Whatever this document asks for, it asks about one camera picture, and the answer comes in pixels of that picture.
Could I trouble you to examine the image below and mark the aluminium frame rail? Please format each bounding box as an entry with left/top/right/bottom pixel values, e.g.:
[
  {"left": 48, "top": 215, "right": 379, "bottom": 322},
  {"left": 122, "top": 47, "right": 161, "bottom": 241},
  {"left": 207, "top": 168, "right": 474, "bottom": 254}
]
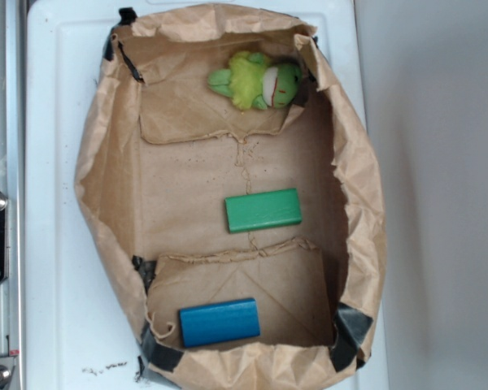
[{"left": 0, "top": 1, "right": 24, "bottom": 389}]

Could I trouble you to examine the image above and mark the green plush toy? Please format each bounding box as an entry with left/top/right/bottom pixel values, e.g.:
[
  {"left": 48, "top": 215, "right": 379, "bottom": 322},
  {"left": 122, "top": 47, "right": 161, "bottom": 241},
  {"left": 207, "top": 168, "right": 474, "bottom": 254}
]
[{"left": 207, "top": 51, "right": 303, "bottom": 111}]

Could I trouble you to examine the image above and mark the green wooden block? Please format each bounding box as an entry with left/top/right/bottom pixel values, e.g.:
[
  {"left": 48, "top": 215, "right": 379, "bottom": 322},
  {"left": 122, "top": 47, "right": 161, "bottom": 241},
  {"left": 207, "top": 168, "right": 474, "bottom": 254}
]
[{"left": 224, "top": 188, "right": 303, "bottom": 233}]

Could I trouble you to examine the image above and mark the blue wooden block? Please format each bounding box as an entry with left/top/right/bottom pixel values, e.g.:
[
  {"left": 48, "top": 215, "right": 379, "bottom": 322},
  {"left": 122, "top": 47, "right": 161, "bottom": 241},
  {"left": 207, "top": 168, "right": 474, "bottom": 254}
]
[{"left": 179, "top": 298, "right": 261, "bottom": 348}]

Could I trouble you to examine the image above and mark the brown paper bag tray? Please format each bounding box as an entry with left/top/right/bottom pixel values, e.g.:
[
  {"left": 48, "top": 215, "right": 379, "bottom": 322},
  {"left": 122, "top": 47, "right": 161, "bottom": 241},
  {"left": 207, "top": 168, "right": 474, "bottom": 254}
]
[{"left": 73, "top": 2, "right": 387, "bottom": 390}]

